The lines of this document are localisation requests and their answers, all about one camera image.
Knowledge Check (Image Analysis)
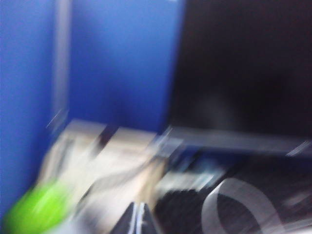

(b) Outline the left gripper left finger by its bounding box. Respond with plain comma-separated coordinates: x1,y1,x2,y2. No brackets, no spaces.
123,202,141,234

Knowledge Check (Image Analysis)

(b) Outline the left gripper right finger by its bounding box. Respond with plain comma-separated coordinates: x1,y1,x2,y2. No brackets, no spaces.
140,202,160,234

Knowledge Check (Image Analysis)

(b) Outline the beige desk calendar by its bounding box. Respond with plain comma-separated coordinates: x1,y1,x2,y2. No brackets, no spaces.
41,118,159,195

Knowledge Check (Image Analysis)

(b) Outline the green plastic bag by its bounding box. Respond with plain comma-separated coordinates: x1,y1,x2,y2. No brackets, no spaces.
3,184,74,234

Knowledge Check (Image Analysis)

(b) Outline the black computer monitor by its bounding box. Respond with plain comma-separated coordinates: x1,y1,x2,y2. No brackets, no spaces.
168,0,312,156

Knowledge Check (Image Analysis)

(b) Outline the white cable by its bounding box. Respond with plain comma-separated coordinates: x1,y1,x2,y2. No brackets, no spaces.
201,177,281,234

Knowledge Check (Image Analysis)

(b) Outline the aluminium partition post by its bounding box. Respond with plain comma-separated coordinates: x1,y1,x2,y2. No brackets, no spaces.
52,0,73,122

